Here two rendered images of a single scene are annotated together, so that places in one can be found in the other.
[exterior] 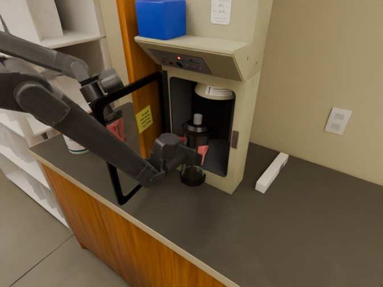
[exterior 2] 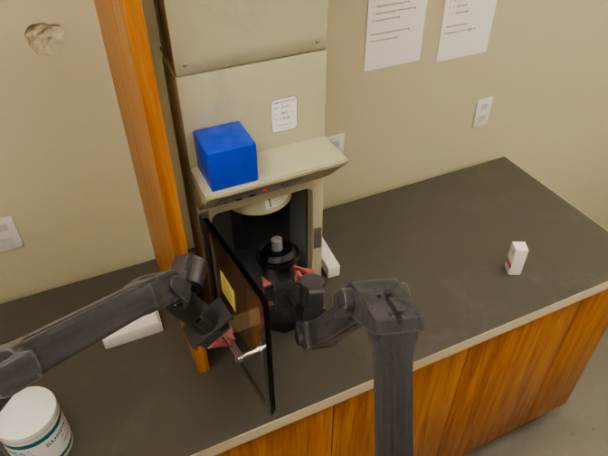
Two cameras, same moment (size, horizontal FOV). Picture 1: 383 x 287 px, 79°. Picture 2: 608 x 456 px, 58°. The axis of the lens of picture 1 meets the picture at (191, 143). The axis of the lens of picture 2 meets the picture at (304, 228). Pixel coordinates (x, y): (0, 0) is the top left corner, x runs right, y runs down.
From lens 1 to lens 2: 98 cm
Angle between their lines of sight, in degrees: 46
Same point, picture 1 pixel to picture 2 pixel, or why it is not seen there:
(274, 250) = not seen: hidden behind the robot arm
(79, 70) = (180, 285)
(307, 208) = (381, 256)
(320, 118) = not seen: hidden behind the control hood
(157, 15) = (246, 159)
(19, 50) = (118, 318)
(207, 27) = (269, 138)
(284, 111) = not seen: hidden behind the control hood
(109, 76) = (192, 266)
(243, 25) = (312, 122)
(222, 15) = (287, 120)
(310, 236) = (410, 276)
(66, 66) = (166, 292)
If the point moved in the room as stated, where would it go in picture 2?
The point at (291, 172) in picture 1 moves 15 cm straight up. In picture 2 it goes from (328, 233) to (329, 198)
